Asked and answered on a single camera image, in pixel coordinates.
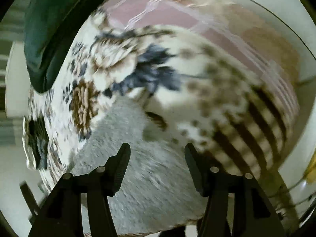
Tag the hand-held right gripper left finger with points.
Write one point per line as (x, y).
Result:
(121, 167)

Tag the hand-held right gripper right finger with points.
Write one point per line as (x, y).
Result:
(193, 169)

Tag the grey fleece pants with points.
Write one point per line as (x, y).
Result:
(153, 175)

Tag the floral printed blanket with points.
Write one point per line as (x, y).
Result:
(138, 79)

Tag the pink checked bed sheet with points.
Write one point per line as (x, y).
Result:
(217, 34)

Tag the dark green pillow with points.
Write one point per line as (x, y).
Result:
(51, 29)

